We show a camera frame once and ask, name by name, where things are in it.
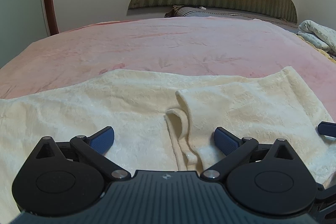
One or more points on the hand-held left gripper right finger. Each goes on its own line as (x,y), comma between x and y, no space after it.
(223,140)

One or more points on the cream white blanket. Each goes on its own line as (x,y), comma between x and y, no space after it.
(136,108)

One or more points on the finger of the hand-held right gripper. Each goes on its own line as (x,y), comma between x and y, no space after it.
(327,129)

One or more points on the pink floral blanket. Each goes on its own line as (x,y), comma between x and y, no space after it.
(168,43)

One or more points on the white printed cloth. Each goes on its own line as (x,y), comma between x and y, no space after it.
(319,33)

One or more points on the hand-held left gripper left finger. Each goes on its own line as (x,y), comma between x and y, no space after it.
(101,140)

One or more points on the grey striped pillow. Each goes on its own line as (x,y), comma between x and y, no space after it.
(210,12)

